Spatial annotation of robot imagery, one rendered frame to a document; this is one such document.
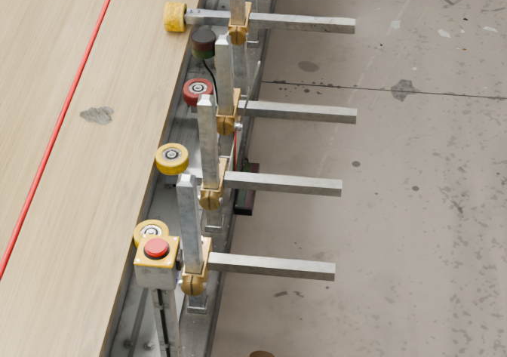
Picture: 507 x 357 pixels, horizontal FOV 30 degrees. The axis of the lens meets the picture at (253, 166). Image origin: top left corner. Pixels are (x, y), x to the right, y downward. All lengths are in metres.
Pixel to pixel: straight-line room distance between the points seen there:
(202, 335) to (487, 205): 1.55
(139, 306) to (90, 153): 0.39
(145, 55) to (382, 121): 1.38
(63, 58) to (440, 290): 1.44
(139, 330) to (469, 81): 2.09
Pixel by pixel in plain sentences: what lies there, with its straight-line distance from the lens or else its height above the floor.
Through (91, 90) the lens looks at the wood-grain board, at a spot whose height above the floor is 0.90.
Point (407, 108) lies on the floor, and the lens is 3.80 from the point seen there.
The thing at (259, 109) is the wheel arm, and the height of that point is 0.86.
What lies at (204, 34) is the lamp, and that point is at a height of 1.11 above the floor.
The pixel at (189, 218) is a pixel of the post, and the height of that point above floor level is 1.03.
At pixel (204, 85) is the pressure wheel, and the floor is 0.90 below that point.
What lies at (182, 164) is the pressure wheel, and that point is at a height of 0.90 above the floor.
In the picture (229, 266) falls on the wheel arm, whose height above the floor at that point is 0.83.
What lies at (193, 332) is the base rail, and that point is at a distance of 2.21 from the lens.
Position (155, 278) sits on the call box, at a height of 1.18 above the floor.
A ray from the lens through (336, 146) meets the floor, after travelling 3.61.
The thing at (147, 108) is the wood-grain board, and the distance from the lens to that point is 2.44.
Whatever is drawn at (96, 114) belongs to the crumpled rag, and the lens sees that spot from 2.43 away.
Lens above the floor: 2.51
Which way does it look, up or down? 45 degrees down
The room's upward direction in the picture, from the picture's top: 1 degrees counter-clockwise
